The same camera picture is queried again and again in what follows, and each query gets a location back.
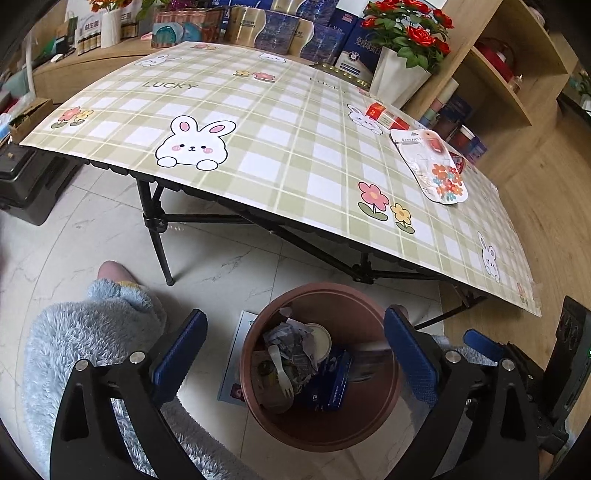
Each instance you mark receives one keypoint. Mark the red rose bouquet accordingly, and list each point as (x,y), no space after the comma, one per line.
(411,29)

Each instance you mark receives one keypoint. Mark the brown plastic trash bin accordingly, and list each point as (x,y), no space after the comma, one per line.
(355,323)

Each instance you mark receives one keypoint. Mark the floral white plastic package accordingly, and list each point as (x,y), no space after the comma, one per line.
(431,163)

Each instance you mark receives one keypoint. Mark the red gift basket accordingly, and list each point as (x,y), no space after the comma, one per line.
(499,54)

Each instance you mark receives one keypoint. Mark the red cigarette pack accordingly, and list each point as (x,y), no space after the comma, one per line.
(388,118)

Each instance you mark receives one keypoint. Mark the cream plastic spork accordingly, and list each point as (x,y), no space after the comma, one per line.
(284,381)

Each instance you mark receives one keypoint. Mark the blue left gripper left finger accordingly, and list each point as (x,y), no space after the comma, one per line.
(173,354)

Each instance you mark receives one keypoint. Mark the stack of pastel cups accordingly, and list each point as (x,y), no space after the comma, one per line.
(429,118)

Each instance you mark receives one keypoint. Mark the white vase orange flowers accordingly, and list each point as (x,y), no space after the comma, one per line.
(110,20)

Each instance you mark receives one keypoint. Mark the dark blue gift box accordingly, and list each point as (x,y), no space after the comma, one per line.
(265,30)

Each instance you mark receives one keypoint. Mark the white paper bowl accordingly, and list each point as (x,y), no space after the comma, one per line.
(322,339)

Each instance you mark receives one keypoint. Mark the red cup on shelf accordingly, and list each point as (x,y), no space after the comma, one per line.
(462,139)

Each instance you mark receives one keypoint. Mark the white flower pot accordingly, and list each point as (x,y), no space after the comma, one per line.
(394,84)

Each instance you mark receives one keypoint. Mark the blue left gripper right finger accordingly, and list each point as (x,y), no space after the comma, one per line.
(417,353)

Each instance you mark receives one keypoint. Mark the black folding table frame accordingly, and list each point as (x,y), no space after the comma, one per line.
(163,202)

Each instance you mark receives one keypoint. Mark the grey white paper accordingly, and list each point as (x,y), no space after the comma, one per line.
(296,345)

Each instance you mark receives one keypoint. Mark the green plaid bunny tablecloth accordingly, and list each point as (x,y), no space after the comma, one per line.
(292,141)

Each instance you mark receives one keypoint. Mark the blue cardboard box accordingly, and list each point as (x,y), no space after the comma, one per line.
(334,379)

